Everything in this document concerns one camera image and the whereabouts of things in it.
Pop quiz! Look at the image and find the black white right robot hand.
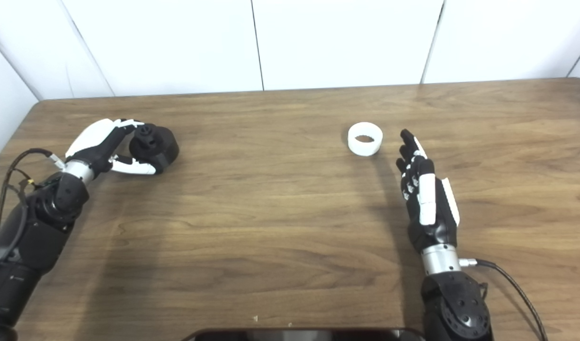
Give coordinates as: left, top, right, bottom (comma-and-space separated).
396, 129, 461, 253

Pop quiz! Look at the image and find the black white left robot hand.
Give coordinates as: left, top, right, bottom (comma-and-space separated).
64, 118, 158, 179

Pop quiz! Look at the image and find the round black part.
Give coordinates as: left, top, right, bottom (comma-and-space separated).
129, 124, 180, 174

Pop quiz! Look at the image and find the white ring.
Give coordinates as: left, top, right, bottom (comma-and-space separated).
348, 122, 384, 157

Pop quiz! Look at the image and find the glossy black robot chest edge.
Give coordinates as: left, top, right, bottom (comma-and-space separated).
181, 328, 425, 341

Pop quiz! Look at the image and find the thin wire with yellow plug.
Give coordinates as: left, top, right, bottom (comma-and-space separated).
6, 167, 36, 199

